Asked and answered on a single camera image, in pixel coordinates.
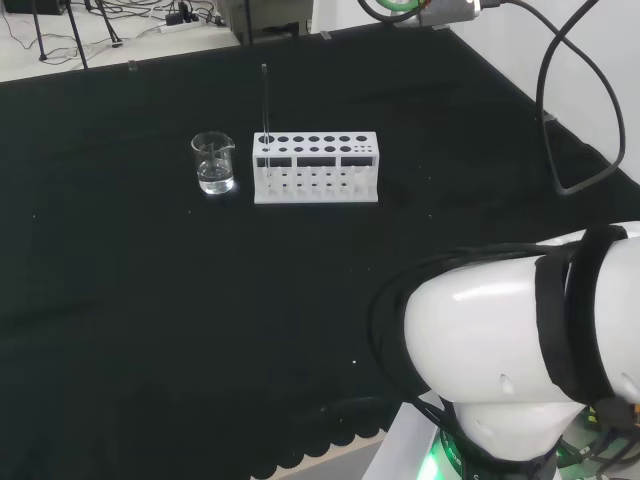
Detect white test tube rack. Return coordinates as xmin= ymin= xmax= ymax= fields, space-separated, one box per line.
xmin=252 ymin=130 xmax=380 ymax=206

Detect clear glass rod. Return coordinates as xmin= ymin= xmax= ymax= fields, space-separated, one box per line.
xmin=260 ymin=63 xmax=275 ymax=179

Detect clear glass beaker with water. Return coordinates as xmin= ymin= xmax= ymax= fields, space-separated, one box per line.
xmin=190 ymin=130 xmax=237 ymax=196

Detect black table cloth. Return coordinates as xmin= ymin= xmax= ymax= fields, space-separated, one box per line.
xmin=0 ymin=22 xmax=640 ymax=480

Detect pale base board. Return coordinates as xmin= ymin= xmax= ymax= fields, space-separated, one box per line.
xmin=366 ymin=399 xmax=454 ymax=480

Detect dark grey cabinet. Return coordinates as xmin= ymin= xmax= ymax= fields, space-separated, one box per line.
xmin=221 ymin=0 xmax=312 ymax=40

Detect white power strip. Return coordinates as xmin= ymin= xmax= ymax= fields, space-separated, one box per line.
xmin=158 ymin=19 xmax=202 ymax=35

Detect black tripod leg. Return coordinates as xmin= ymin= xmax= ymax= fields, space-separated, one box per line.
xmin=63 ymin=0 xmax=92 ymax=71
xmin=96 ymin=0 xmax=122 ymax=49
xmin=28 ymin=0 xmax=50 ymax=64

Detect green cable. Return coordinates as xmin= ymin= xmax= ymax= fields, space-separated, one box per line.
xmin=373 ymin=0 xmax=434 ymax=17

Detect long black looping cable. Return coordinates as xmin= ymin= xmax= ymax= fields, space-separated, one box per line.
xmin=479 ymin=0 xmax=627 ymax=196

